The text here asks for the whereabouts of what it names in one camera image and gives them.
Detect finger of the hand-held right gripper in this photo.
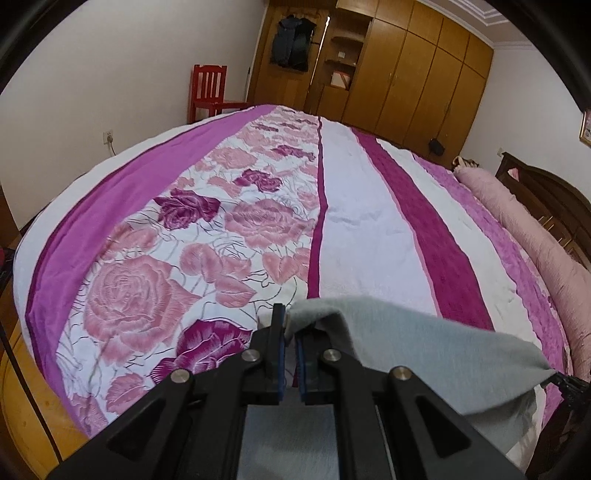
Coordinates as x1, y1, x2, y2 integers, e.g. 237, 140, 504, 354
547, 371, 591, 411

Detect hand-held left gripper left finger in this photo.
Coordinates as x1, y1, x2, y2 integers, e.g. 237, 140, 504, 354
46, 303, 287, 480

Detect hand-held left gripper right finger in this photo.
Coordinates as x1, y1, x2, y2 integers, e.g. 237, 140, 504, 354
295, 322, 527, 480

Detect grey pants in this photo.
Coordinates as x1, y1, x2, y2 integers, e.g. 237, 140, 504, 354
242, 296, 557, 480

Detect floral pink bedspread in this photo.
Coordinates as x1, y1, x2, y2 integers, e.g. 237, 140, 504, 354
13, 104, 575, 472

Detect pink bolster pillow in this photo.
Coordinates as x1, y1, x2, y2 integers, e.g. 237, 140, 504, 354
452, 167, 591, 384

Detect dark wooden headboard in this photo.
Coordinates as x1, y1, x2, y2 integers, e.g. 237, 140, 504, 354
495, 151, 591, 273

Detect red wooden chair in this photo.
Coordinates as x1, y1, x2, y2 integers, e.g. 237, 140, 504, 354
188, 65, 250, 124

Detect wooden wardrobe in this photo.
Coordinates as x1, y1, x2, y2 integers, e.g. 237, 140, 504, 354
247, 0, 495, 160

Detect dark hanging clothes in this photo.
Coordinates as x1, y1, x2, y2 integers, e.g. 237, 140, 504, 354
269, 14, 317, 72

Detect black cable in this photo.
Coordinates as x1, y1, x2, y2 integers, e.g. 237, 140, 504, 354
0, 318, 63, 464

